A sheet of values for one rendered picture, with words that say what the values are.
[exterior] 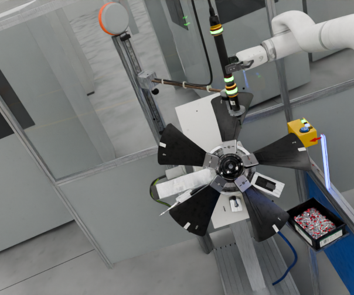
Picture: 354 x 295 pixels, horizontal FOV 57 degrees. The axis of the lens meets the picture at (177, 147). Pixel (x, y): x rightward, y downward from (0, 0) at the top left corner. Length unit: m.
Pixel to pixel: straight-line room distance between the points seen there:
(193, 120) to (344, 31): 0.99
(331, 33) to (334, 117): 1.48
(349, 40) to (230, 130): 0.71
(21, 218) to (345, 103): 3.11
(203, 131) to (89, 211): 1.21
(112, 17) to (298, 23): 0.95
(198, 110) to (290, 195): 1.27
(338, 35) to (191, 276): 2.09
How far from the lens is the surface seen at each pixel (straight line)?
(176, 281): 2.72
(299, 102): 2.36
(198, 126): 1.80
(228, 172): 1.49
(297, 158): 1.57
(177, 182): 1.66
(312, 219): 1.72
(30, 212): 3.69
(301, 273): 2.56
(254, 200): 1.54
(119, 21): 1.83
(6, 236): 3.92
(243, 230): 1.97
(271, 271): 2.49
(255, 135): 2.35
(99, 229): 2.74
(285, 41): 1.34
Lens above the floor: 2.12
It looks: 31 degrees down
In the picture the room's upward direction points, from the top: 21 degrees counter-clockwise
